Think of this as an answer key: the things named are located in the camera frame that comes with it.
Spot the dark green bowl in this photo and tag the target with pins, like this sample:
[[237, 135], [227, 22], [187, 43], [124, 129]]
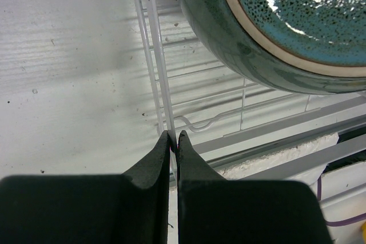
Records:
[[300, 46]]

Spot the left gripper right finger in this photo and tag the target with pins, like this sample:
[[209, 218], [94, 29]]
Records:
[[212, 209]]

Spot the white wire dish rack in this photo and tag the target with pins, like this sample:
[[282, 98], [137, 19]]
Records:
[[239, 127]]

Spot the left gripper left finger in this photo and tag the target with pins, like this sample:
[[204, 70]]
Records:
[[131, 207]]

